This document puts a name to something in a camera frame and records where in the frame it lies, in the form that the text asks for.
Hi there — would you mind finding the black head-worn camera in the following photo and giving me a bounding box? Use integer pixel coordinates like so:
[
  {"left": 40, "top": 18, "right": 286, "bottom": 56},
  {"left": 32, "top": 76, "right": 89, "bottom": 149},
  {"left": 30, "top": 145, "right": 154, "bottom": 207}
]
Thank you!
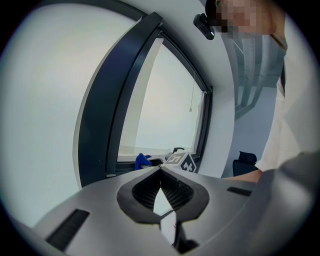
[{"left": 193, "top": 13, "right": 216, "bottom": 41}]

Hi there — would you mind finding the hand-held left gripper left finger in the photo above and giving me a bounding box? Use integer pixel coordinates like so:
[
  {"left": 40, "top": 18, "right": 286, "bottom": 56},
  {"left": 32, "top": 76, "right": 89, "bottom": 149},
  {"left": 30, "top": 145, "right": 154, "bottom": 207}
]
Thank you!
[{"left": 33, "top": 165, "right": 181, "bottom": 256}]

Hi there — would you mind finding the person's white sweatshirt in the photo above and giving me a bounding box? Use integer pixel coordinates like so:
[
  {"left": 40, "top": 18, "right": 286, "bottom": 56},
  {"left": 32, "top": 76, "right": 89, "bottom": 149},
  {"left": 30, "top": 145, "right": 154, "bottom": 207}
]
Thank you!
[{"left": 254, "top": 14, "right": 320, "bottom": 173}]

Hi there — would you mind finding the person's head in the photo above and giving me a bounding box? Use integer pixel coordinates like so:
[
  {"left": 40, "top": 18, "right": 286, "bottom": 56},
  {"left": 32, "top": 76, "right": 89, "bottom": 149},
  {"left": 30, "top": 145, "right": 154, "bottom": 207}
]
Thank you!
[{"left": 207, "top": 0, "right": 286, "bottom": 38}]

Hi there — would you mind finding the person's right forearm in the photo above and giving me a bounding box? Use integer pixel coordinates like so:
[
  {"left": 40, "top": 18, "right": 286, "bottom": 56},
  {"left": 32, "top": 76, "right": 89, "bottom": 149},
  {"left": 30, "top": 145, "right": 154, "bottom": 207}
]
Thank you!
[{"left": 222, "top": 169, "right": 263, "bottom": 183}]

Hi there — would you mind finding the black office chair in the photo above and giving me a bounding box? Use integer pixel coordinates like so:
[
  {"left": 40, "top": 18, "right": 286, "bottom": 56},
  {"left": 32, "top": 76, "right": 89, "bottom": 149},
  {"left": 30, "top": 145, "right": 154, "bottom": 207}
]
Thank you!
[{"left": 232, "top": 150, "right": 258, "bottom": 177}]

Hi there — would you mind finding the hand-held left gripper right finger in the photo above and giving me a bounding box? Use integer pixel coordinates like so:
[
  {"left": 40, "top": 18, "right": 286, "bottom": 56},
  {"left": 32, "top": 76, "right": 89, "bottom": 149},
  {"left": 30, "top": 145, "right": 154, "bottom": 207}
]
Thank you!
[{"left": 159, "top": 165, "right": 260, "bottom": 249}]

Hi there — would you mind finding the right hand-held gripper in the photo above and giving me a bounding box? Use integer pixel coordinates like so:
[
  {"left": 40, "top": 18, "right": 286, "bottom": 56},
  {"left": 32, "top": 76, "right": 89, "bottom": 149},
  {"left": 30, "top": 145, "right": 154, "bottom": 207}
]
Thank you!
[{"left": 140, "top": 150, "right": 200, "bottom": 175}]

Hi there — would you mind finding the grey blind pull cord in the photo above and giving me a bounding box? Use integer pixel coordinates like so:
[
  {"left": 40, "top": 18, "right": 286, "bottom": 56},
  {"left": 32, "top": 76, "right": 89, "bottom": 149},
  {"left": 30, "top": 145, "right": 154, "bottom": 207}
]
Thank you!
[{"left": 188, "top": 71, "right": 196, "bottom": 113}]

